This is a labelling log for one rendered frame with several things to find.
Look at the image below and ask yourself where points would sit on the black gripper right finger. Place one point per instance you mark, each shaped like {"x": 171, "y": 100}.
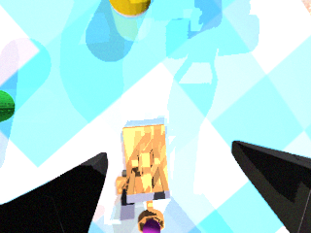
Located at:
{"x": 282, "y": 179}

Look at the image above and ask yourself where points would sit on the purple ball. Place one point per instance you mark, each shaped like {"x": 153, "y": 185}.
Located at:
{"x": 151, "y": 226}

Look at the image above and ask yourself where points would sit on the yellow cup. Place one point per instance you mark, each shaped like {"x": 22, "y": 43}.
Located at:
{"x": 130, "y": 8}

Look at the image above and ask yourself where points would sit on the green open cup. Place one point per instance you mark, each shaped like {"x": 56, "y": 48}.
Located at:
{"x": 7, "y": 106}

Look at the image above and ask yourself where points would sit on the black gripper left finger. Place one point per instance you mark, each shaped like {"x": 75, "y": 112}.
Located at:
{"x": 66, "y": 204}

